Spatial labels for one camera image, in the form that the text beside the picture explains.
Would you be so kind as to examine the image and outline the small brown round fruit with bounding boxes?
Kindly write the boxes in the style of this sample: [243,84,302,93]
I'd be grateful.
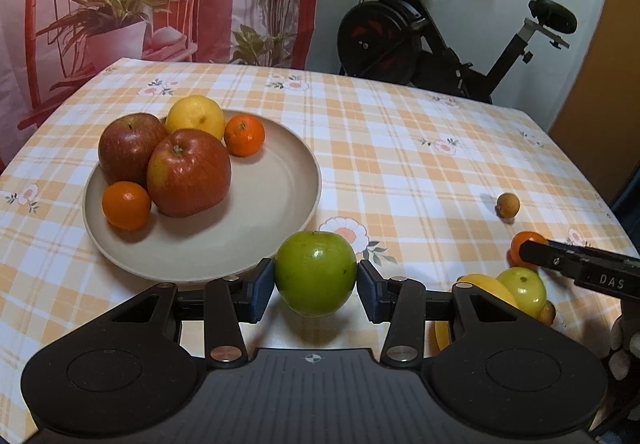
[496,193,521,219]

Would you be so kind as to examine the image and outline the green apple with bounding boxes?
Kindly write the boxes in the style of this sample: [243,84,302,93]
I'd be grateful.
[273,231,357,317]

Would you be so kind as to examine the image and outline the large red apple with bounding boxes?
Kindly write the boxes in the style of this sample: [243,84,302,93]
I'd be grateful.
[146,129,231,217]

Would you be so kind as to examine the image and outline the small orange mandarin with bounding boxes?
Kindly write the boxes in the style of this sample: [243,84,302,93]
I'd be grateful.
[101,182,152,231]

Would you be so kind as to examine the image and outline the dark red apple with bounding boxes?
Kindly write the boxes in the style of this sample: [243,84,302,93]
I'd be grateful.
[98,112,168,187]

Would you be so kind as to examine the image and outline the gloved right hand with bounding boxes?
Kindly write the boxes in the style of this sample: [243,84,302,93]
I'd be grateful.
[604,300,639,384]

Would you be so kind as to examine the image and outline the yellow banana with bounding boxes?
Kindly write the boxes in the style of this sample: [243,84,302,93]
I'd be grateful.
[434,274,518,351]

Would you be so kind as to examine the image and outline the yellow-green apple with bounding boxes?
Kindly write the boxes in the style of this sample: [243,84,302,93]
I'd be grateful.
[497,267,547,318]

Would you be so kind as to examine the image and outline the beige round plate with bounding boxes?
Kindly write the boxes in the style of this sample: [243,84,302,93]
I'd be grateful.
[82,118,321,283]

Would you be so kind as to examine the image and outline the orange plaid tablecloth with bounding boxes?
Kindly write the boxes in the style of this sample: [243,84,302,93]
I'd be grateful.
[1,60,634,443]

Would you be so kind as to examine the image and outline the wooden door panel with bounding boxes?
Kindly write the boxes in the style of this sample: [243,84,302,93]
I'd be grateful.
[550,0,639,203]

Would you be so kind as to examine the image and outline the black exercise bike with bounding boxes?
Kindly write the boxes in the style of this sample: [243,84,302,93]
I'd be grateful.
[335,0,580,105]

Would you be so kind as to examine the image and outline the printed pink backdrop cloth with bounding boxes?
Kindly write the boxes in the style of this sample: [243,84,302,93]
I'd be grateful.
[1,0,317,162]

